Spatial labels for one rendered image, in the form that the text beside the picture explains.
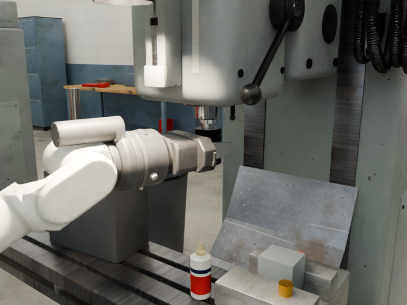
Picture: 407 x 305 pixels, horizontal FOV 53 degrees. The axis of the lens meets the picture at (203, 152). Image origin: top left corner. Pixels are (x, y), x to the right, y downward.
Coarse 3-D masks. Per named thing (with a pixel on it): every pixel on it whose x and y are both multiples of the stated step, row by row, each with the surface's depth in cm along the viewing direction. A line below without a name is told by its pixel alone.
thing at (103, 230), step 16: (112, 192) 87; (128, 192) 92; (144, 192) 97; (96, 208) 91; (112, 208) 88; (128, 208) 92; (144, 208) 98; (80, 224) 94; (96, 224) 92; (112, 224) 89; (128, 224) 93; (144, 224) 98; (64, 240) 99; (80, 240) 96; (96, 240) 93; (112, 240) 90; (128, 240) 94; (144, 240) 99; (96, 256) 94; (112, 256) 91; (128, 256) 95
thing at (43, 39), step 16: (32, 16) 697; (32, 32) 705; (48, 32) 721; (32, 48) 714; (48, 48) 725; (32, 64) 724; (48, 64) 730; (64, 64) 755; (32, 80) 734; (48, 80) 734; (64, 80) 760; (32, 96) 743; (48, 96) 739; (64, 96) 765; (32, 112) 753; (48, 112) 743; (64, 112) 769
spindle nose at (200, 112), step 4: (196, 108) 68; (200, 108) 67; (204, 108) 67; (208, 108) 67; (212, 108) 67; (216, 108) 68; (220, 108) 68; (196, 112) 68; (200, 112) 68; (204, 112) 67; (208, 112) 67; (212, 112) 67; (216, 112) 68; (220, 112) 69; (196, 116) 68; (200, 116) 68; (204, 116) 67; (208, 116) 67; (212, 116) 67; (216, 116) 68; (220, 116) 69
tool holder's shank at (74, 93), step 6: (72, 90) 94; (78, 90) 95; (72, 96) 94; (78, 96) 95; (72, 102) 94; (78, 102) 95; (72, 108) 95; (78, 108) 95; (72, 114) 95; (78, 114) 95
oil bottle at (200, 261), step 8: (200, 248) 77; (192, 256) 78; (200, 256) 77; (208, 256) 77; (192, 264) 77; (200, 264) 76; (208, 264) 77; (192, 272) 77; (200, 272) 76; (208, 272) 77; (192, 280) 78; (200, 280) 77; (208, 280) 78; (192, 288) 78; (200, 288) 77; (208, 288) 78; (192, 296) 79; (200, 296) 78; (208, 296) 78
